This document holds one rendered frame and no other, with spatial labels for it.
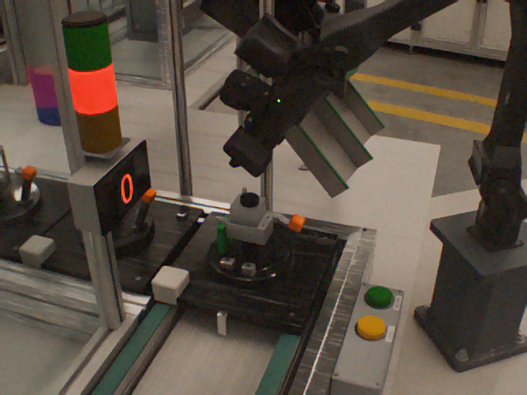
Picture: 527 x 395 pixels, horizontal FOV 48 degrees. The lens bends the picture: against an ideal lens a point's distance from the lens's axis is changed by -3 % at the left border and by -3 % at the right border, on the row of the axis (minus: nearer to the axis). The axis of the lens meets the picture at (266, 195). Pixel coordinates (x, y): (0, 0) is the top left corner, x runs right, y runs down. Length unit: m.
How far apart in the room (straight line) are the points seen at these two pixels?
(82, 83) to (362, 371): 0.51
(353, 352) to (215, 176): 0.71
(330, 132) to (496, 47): 3.77
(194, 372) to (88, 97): 0.43
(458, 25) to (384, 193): 3.60
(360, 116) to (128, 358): 0.75
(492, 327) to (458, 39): 4.08
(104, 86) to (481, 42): 4.37
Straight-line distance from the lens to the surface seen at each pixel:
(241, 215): 0.93
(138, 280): 0.99
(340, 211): 1.33
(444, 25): 4.95
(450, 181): 3.25
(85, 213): 0.74
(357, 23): 0.76
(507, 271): 0.91
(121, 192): 0.76
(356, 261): 1.03
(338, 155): 1.21
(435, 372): 1.01
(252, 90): 0.83
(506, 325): 1.02
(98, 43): 0.68
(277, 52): 0.78
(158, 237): 1.07
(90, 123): 0.71
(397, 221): 1.32
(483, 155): 0.87
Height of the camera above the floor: 1.59
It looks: 32 degrees down
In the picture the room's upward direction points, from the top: straight up
